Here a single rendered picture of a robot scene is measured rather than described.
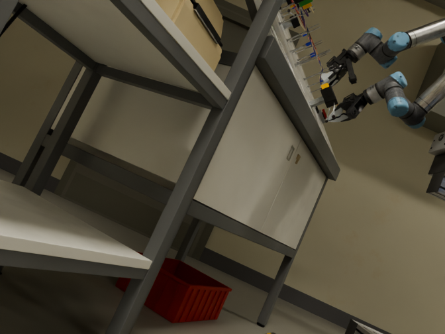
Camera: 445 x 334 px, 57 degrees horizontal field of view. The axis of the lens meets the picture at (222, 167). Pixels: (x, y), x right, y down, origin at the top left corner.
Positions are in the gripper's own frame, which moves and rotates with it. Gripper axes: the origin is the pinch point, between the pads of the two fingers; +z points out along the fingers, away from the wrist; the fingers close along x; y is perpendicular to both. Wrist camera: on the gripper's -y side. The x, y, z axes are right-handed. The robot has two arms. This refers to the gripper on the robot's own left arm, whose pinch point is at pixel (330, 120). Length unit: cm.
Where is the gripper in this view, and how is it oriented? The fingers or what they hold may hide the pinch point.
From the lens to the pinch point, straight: 196.8
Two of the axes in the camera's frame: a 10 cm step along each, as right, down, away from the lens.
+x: -6.4, -7.1, -2.8
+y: 3.0, -5.7, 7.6
